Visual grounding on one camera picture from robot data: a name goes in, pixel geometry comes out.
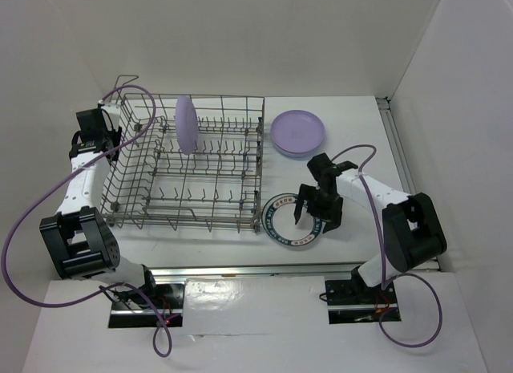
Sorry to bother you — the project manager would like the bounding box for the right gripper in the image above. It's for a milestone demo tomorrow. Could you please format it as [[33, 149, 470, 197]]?
[[294, 184, 344, 233]]

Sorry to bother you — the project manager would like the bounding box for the white plate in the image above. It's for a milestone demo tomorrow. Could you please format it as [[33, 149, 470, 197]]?
[[261, 193, 323, 248]]

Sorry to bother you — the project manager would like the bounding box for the small purple plate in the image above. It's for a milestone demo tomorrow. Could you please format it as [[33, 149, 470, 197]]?
[[269, 110, 325, 152]]

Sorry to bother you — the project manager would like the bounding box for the grey wire dish rack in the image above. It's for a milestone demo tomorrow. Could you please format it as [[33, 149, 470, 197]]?
[[101, 89, 265, 233]]

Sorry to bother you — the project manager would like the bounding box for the large purple plate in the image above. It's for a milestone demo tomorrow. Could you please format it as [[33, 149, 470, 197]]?
[[175, 95, 199, 155]]

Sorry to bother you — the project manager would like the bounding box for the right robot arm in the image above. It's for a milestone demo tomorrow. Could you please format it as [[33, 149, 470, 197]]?
[[294, 153, 447, 302]]

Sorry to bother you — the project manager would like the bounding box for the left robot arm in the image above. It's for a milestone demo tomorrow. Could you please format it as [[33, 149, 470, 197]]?
[[39, 102, 158, 308]]

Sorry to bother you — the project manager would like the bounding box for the aluminium rail front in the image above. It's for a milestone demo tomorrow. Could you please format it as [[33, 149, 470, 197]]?
[[151, 262, 360, 279]]

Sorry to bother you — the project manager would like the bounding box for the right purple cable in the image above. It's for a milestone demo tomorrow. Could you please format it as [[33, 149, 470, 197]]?
[[332, 144, 443, 346]]

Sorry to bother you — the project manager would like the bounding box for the purple cable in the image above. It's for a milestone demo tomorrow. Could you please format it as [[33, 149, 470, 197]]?
[[332, 144, 443, 346], [0, 83, 173, 357]]

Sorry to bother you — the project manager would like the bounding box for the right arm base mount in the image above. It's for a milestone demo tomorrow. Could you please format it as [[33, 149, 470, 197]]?
[[319, 280, 401, 324]]

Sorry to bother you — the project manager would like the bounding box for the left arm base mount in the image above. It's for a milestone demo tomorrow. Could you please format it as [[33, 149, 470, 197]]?
[[108, 282, 185, 329]]

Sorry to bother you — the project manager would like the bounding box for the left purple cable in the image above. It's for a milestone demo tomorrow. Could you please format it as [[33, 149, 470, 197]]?
[[0, 83, 173, 357]]

